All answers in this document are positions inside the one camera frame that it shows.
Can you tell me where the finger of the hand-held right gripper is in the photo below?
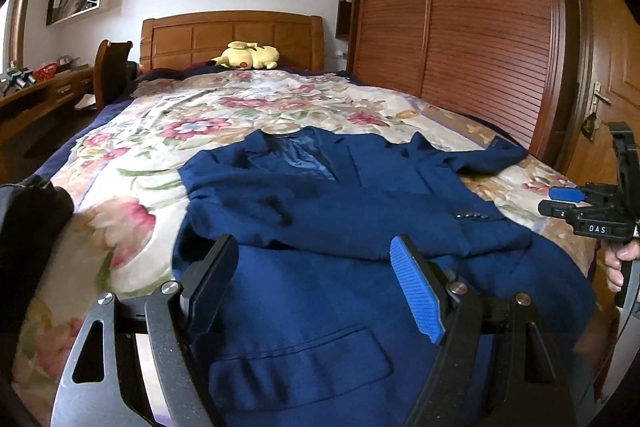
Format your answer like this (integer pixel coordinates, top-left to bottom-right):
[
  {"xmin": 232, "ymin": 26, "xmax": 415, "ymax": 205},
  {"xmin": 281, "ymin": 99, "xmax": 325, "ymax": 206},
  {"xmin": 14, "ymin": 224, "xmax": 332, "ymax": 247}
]
[
  {"xmin": 538, "ymin": 202, "xmax": 581, "ymax": 221},
  {"xmin": 548, "ymin": 186, "xmax": 591, "ymax": 204}
]

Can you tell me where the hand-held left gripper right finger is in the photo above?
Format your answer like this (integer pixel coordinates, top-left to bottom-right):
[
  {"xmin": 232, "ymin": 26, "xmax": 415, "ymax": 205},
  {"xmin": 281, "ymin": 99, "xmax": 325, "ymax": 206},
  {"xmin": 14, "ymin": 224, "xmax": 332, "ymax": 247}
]
[{"xmin": 389, "ymin": 234, "xmax": 593, "ymax": 427}]

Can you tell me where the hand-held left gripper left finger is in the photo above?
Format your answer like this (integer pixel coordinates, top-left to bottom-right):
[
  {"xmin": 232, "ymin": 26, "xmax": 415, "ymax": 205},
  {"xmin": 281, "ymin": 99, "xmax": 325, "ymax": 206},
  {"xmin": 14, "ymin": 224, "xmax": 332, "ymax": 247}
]
[{"xmin": 50, "ymin": 234, "xmax": 240, "ymax": 427}]

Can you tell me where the blue suit jacket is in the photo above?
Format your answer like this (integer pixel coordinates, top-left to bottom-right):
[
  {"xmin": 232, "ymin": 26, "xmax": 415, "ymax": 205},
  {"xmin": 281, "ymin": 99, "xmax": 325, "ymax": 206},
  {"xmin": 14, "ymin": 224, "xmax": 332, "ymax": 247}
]
[{"xmin": 171, "ymin": 127, "xmax": 598, "ymax": 427}]

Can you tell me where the person's right hand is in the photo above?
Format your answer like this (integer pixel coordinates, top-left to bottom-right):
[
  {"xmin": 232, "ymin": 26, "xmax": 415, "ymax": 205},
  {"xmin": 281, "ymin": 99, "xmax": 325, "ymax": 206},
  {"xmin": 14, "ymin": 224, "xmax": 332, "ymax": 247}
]
[{"xmin": 603, "ymin": 239, "xmax": 640, "ymax": 293}]

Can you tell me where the wooden door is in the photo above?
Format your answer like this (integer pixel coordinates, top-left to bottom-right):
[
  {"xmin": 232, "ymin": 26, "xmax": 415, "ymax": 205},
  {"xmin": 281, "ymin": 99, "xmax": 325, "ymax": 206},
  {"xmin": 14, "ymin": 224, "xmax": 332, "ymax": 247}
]
[{"xmin": 565, "ymin": 0, "xmax": 640, "ymax": 188}]

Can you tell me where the floral blanket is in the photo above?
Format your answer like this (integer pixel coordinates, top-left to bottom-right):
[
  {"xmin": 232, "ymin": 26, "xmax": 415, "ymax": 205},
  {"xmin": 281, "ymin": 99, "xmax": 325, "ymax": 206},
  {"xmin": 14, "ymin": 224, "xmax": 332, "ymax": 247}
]
[{"xmin": 12, "ymin": 69, "xmax": 621, "ymax": 427}]

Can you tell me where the black cloth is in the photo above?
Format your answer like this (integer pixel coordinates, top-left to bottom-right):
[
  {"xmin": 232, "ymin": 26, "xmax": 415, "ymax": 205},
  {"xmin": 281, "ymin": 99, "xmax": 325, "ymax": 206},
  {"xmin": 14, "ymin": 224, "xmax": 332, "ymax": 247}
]
[{"xmin": 0, "ymin": 177, "xmax": 76, "ymax": 323}]

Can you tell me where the wooden slatted wardrobe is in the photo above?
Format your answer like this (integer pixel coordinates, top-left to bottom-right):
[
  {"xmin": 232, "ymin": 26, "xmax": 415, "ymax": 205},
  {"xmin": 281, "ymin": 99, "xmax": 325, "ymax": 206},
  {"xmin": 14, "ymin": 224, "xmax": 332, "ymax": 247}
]
[{"xmin": 350, "ymin": 0, "xmax": 583, "ymax": 168}]

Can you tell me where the yellow plush toy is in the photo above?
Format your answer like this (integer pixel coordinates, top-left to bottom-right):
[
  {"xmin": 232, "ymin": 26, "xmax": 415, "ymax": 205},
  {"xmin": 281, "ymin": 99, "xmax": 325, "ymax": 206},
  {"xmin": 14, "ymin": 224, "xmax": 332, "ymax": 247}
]
[{"xmin": 206, "ymin": 41, "xmax": 280, "ymax": 70}]

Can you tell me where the wooden chair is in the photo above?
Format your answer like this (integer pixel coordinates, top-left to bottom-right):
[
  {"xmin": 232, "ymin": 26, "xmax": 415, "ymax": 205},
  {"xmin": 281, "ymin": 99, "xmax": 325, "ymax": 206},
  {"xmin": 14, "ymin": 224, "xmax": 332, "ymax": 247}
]
[{"xmin": 92, "ymin": 39, "xmax": 136, "ymax": 110}]

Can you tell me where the wooden bed headboard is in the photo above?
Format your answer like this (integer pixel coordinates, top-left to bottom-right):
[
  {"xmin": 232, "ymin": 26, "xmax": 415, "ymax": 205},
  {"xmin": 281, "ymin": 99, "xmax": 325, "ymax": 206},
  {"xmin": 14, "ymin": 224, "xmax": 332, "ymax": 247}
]
[{"xmin": 139, "ymin": 11, "xmax": 326, "ymax": 75}]

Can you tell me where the wooden desk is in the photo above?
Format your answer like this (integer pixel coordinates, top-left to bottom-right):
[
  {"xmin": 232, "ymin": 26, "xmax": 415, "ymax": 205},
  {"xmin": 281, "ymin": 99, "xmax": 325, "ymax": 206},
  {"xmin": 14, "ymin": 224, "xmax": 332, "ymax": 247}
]
[{"xmin": 0, "ymin": 64, "xmax": 96, "ymax": 182}]

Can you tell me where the black tool on desk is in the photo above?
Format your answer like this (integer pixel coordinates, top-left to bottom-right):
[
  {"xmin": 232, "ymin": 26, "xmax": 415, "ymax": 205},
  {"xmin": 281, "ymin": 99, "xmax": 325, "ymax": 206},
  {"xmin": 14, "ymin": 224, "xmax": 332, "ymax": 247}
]
[{"xmin": 2, "ymin": 67, "xmax": 37, "ymax": 96}]

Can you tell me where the wooden window frame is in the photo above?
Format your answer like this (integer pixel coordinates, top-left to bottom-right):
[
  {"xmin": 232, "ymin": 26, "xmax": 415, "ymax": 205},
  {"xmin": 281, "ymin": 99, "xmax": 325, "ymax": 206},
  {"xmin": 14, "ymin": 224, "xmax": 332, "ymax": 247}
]
[{"xmin": 9, "ymin": 0, "xmax": 40, "ymax": 68}]

